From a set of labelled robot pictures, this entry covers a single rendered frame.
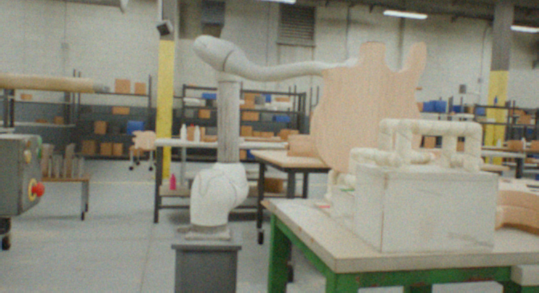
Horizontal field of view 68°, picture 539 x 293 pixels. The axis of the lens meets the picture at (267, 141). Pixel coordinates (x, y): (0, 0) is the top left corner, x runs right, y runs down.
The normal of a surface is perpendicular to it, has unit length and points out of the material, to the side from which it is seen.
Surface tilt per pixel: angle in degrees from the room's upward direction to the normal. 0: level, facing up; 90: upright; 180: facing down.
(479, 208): 90
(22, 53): 90
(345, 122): 91
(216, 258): 90
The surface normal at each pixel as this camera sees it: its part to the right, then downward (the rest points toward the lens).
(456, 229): 0.19, 0.06
